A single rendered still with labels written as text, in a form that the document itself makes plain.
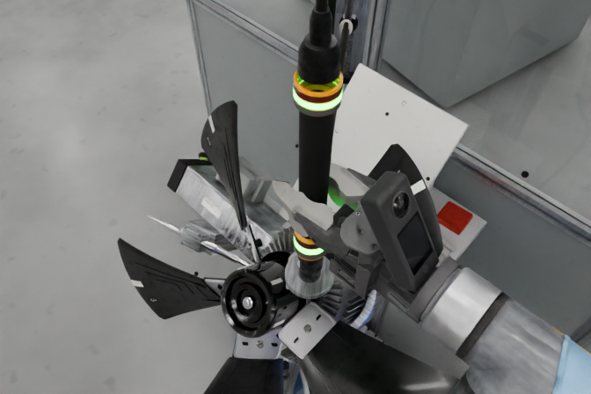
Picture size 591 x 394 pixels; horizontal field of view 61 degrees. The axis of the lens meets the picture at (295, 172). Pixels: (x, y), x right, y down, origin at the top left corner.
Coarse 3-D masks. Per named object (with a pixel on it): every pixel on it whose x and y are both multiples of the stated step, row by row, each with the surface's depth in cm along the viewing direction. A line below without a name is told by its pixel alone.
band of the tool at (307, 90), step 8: (296, 72) 44; (296, 80) 43; (336, 80) 46; (296, 88) 43; (304, 88) 47; (312, 88) 47; (320, 88) 47; (328, 88) 47; (336, 88) 43; (312, 96) 43; (320, 96) 42
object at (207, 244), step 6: (150, 216) 118; (162, 222) 116; (168, 228) 114; (174, 228) 113; (180, 228) 113; (180, 234) 112; (204, 240) 108; (204, 246) 108; (210, 246) 107; (216, 246) 106; (216, 252) 106; (222, 252) 105; (228, 252) 105; (228, 258) 105; (234, 258) 104; (240, 258) 104; (240, 264) 103; (246, 264) 102
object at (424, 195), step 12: (396, 144) 84; (384, 156) 85; (396, 156) 83; (408, 156) 81; (384, 168) 84; (396, 168) 81; (408, 168) 79; (408, 180) 78; (420, 192) 75; (420, 204) 74; (432, 204) 73; (336, 216) 87; (432, 216) 72; (432, 228) 72; (432, 240) 71
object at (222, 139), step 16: (224, 112) 89; (208, 128) 98; (224, 128) 90; (208, 144) 101; (224, 144) 91; (224, 160) 92; (224, 176) 95; (240, 192) 88; (240, 208) 89; (240, 224) 96
